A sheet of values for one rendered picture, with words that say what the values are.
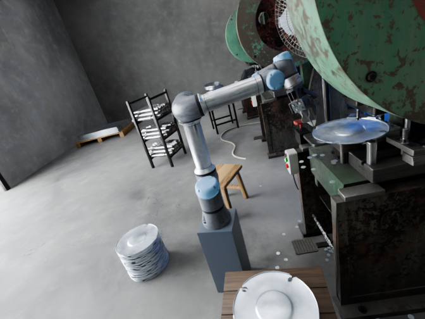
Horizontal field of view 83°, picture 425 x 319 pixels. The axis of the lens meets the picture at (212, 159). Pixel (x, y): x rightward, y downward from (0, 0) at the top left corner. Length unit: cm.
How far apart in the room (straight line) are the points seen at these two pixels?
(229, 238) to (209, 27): 687
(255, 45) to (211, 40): 531
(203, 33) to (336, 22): 711
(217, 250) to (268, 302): 41
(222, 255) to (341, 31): 108
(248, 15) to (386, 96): 183
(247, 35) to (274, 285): 194
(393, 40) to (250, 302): 88
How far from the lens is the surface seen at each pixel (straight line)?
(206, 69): 764
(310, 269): 114
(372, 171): 106
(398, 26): 65
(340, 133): 116
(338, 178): 111
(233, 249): 128
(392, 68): 66
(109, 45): 823
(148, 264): 174
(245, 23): 236
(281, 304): 100
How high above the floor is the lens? 123
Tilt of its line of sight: 23 degrees down
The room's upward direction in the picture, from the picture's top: 16 degrees counter-clockwise
